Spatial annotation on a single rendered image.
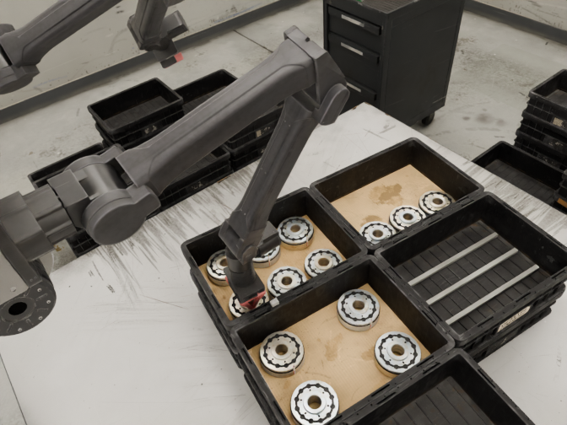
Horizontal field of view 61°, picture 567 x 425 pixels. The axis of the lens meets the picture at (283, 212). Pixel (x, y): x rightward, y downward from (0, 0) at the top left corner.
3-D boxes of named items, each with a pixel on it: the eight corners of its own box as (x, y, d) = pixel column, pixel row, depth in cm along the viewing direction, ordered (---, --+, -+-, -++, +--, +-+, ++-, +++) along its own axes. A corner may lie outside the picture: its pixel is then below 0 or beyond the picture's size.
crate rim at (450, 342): (297, 454, 90) (297, 450, 88) (229, 335, 108) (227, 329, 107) (456, 349, 102) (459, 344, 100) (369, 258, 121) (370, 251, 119)
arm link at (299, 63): (306, 2, 71) (351, 37, 67) (312, 66, 83) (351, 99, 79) (45, 179, 63) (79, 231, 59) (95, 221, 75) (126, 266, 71)
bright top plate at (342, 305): (352, 332, 112) (352, 330, 112) (330, 300, 119) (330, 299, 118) (387, 314, 115) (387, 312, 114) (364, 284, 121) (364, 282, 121)
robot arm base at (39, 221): (13, 250, 65) (-36, 186, 57) (69, 221, 68) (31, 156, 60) (32, 290, 60) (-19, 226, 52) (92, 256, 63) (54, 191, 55)
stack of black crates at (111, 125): (137, 201, 254) (109, 131, 222) (115, 173, 272) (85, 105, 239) (202, 167, 270) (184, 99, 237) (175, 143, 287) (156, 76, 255)
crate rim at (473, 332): (456, 349, 102) (459, 344, 100) (370, 257, 121) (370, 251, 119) (582, 266, 114) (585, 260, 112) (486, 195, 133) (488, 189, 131)
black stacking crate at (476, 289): (449, 368, 109) (458, 344, 101) (369, 280, 127) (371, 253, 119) (567, 289, 121) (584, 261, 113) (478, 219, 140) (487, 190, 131)
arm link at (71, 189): (35, 185, 60) (52, 213, 58) (109, 150, 64) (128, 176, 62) (58, 224, 68) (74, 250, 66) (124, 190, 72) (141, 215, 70)
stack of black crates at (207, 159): (173, 243, 231) (154, 192, 207) (146, 210, 248) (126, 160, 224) (240, 204, 246) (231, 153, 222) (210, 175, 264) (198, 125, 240)
